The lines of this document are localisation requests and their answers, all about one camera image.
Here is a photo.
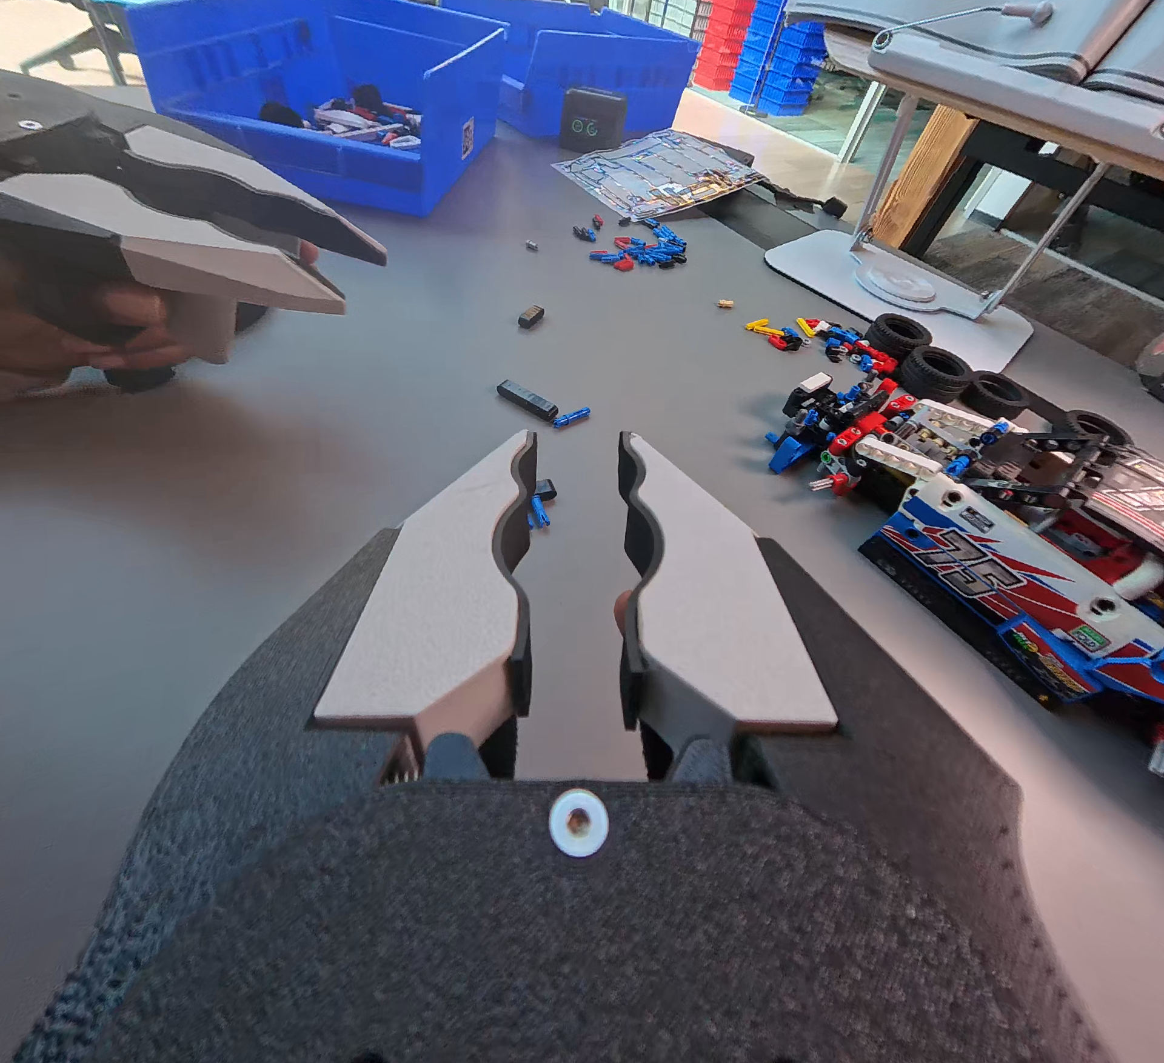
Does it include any shelf of red blue bins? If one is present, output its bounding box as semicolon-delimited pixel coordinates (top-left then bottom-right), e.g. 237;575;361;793
650;0;831;119

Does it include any person's left hand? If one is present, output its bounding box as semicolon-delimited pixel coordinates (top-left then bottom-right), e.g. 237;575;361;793
0;257;185;403

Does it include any silver sticker sheet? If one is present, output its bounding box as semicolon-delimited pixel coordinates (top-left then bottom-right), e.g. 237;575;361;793
551;129;765;221

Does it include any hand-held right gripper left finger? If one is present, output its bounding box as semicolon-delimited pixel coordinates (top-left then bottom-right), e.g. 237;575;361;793
312;429;540;753

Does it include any black toy tyre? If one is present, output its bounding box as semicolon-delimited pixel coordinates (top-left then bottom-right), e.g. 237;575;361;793
895;345;974;406
958;372;1035;422
1062;411;1135;454
863;314;932;362

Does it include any pile of mixed coloured pieces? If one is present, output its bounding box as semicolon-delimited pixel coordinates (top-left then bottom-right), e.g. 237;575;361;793
745;316;896;373

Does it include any blue bin with pieces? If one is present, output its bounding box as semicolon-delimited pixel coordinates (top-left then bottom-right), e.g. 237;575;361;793
125;0;508;219

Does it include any small black box device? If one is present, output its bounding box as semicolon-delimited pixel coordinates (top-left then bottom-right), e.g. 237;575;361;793
559;88;628;154

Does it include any grey desk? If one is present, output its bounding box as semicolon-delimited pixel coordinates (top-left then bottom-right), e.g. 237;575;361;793
0;77;1164;1063

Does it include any wooden table leg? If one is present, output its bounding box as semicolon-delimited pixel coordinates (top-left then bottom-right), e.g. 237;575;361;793
871;107;978;251

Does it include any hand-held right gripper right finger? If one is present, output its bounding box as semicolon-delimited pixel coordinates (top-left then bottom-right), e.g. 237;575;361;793
616;432;840;753

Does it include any black cable with plug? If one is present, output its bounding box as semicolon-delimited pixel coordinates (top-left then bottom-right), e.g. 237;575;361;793
759;177;849;219

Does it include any pile of blue red pins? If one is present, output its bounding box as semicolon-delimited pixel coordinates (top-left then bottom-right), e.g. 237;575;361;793
573;214;689;272

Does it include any long black brick beam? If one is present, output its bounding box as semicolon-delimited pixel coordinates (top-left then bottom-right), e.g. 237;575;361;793
497;380;559;422

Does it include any empty blue bin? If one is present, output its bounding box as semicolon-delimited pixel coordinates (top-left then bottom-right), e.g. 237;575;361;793
441;0;701;142

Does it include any toy brick race car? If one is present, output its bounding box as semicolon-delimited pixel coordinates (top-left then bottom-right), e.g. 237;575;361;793
766;372;1164;778

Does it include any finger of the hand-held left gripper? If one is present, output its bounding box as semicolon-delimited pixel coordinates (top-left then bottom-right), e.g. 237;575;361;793
0;171;348;367
113;123;389;267

